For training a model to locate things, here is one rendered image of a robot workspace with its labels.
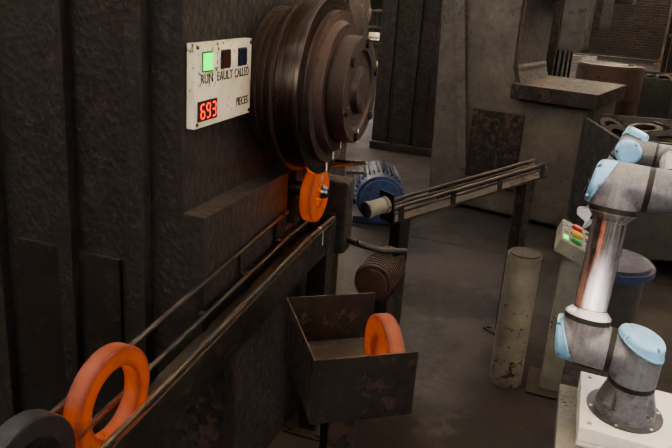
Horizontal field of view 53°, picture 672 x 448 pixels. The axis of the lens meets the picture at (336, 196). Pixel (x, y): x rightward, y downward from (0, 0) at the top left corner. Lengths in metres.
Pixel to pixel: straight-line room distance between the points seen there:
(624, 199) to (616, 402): 0.52
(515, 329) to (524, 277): 0.20
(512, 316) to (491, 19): 2.38
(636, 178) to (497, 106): 2.69
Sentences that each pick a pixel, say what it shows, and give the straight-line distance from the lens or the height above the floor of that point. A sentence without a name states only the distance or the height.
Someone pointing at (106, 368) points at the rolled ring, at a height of 0.77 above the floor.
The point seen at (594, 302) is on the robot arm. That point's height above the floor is 0.65.
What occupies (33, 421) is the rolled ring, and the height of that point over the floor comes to 0.77.
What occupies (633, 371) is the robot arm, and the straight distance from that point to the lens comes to 1.89.
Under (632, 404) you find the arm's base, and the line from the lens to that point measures 1.93.
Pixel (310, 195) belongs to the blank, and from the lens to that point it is 1.82.
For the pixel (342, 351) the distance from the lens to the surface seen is 1.52.
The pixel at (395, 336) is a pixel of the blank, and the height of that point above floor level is 0.74.
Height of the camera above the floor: 1.37
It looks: 17 degrees down
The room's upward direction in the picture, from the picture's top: 4 degrees clockwise
